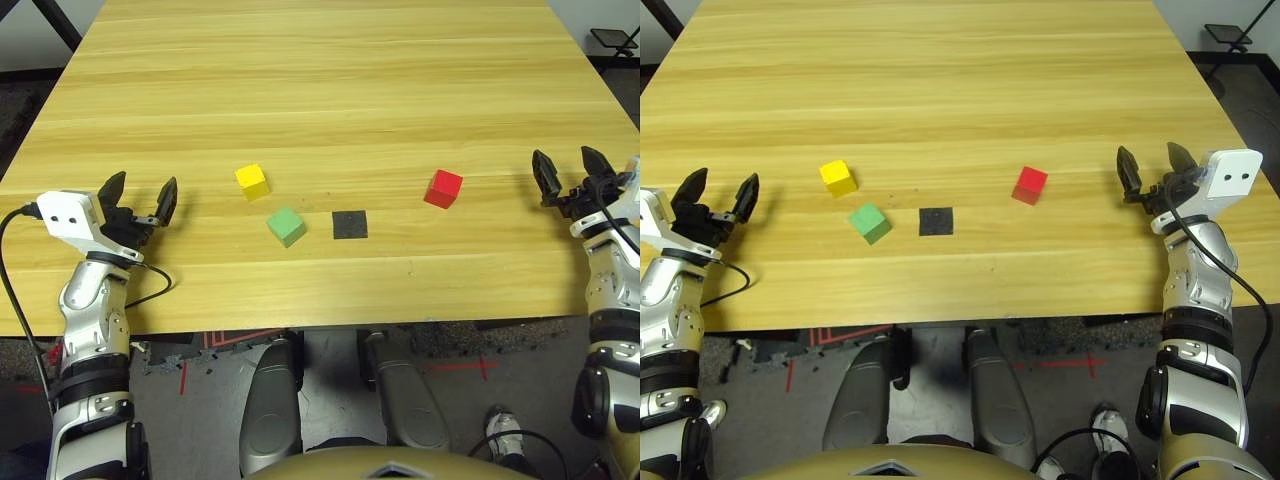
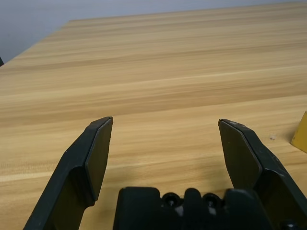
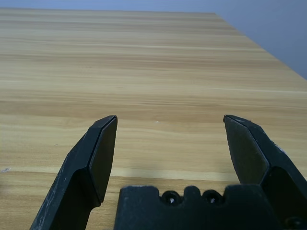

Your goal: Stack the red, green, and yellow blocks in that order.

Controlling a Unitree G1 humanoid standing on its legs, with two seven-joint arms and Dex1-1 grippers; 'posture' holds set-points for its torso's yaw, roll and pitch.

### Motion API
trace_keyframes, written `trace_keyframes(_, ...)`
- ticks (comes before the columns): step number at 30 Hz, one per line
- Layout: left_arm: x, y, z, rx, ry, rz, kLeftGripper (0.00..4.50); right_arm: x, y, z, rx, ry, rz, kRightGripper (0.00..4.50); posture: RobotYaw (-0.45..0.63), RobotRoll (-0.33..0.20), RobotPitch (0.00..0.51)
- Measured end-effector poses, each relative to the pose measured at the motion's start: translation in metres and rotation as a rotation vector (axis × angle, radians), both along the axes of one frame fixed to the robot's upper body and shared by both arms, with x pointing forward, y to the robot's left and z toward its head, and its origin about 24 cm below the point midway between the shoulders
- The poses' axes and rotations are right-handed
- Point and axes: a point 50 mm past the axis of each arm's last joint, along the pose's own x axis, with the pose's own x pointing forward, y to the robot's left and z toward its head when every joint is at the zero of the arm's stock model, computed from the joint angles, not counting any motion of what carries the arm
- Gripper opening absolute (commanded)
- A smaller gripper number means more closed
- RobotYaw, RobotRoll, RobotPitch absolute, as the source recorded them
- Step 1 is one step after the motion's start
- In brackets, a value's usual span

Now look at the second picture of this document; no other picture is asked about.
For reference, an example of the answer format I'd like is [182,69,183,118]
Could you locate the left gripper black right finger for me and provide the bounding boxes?
[217,118,307,230]

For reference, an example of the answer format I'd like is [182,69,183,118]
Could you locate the yellow block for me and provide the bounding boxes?
[290,111,307,154]

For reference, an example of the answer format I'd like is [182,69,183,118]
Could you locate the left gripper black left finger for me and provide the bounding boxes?
[23,116,114,230]

